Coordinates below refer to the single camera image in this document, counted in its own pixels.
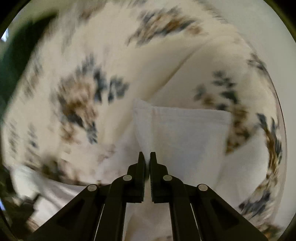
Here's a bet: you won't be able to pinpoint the floral cream bedspread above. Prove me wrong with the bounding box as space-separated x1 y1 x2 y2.
1 1 283 240

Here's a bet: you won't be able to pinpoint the dark green pillow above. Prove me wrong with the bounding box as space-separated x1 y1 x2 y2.
1 13 57 111

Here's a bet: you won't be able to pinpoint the white pants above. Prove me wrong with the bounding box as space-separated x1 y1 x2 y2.
97 98 234 241

